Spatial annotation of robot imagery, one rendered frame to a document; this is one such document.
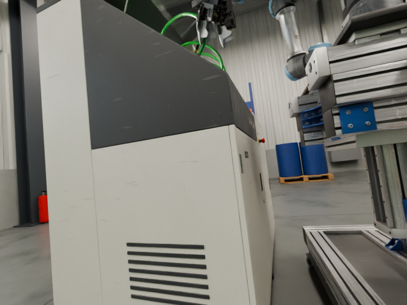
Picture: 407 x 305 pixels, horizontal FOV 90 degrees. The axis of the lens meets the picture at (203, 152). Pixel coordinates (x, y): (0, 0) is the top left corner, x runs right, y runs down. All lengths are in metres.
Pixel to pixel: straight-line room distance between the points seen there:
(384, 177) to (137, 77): 1.00
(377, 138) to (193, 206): 0.65
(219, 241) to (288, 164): 5.07
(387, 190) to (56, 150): 1.35
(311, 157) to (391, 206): 4.74
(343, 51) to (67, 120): 1.03
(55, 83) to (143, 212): 0.70
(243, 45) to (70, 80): 7.83
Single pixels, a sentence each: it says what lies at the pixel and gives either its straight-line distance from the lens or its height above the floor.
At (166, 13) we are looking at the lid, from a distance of 1.44.
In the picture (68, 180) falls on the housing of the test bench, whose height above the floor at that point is 0.68.
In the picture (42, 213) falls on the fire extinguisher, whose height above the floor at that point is 0.17.
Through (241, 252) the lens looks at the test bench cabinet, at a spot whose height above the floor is 0.41.
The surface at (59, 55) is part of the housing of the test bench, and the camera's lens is 1.16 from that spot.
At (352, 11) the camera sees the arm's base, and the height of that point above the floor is 1.11.
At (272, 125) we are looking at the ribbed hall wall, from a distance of 7.58.
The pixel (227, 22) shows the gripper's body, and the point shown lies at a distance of 1.12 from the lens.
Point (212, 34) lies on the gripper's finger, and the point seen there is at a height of 1.23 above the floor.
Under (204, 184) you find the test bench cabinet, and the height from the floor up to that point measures 0.62.
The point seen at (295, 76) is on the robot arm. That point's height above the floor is 1.15.
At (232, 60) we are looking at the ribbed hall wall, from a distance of 8.41.
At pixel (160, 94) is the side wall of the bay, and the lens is 0.74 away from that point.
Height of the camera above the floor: 0.68
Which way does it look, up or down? 4 degrees up
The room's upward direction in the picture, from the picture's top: 6 degrees counter-clockwise
